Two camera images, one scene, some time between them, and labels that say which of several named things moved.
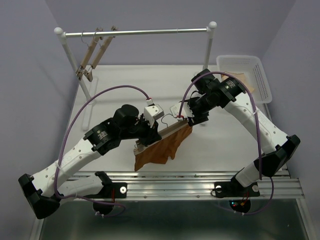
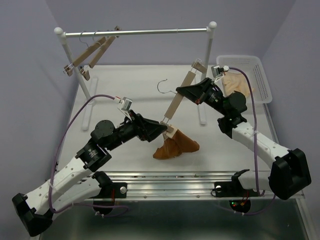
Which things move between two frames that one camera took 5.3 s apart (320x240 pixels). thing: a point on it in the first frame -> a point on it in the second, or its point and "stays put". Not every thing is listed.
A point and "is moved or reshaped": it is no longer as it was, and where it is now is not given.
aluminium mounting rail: x=149 y=185 stays put
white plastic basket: x=252 y=67 stays put
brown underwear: x=159 y=153 is moved or reshaped
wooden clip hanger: x=139 y=146 -> x=196 y=66
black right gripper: x=198 y=119 -> x=190 y=91
